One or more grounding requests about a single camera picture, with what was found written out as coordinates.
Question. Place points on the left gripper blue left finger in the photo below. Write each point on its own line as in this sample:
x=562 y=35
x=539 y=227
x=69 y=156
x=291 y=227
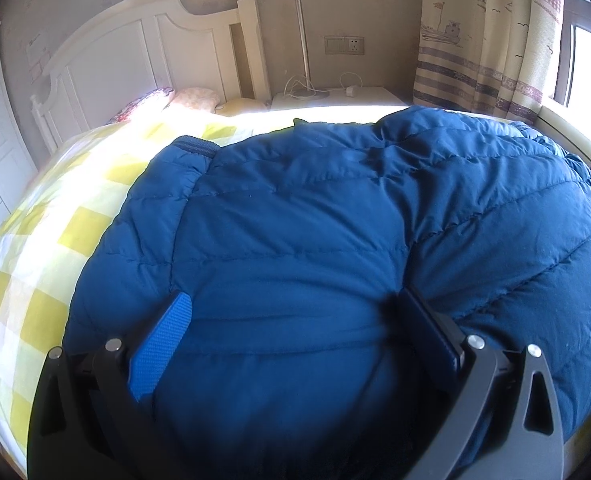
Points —
x=127 y=372

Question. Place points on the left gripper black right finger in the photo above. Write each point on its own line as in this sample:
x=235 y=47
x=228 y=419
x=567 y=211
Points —
x=462 y=368

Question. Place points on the blue quilted puffer jacket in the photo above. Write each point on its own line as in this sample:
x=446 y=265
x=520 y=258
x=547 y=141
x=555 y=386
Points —
x=293 y=247

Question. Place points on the yellow white checkered bedsheet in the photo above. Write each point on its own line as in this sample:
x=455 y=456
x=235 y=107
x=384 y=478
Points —
x=51 y=234

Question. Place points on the beige window sill ledge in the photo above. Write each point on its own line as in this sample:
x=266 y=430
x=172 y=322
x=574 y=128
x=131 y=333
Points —
x=565 y=128

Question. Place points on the floral patterned pillow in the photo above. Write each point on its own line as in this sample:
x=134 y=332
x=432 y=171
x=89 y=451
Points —
x=145 y=106

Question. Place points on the yellow pillow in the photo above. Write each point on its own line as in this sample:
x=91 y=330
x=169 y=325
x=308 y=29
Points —
x=240 y=106

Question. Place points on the cream pink pillow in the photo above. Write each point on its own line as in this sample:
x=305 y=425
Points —
x=195 y=98

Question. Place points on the white bedside table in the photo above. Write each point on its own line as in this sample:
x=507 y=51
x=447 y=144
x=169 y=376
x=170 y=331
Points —
x=361 y=96

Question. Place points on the patterned cream curtain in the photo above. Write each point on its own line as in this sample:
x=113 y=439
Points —
x=497 y=58

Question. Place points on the white wooden headboard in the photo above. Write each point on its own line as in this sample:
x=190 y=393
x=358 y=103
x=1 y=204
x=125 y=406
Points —
x=139 y=45

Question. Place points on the wall power socket plate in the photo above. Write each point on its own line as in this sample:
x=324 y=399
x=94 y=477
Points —
x=344 y=45

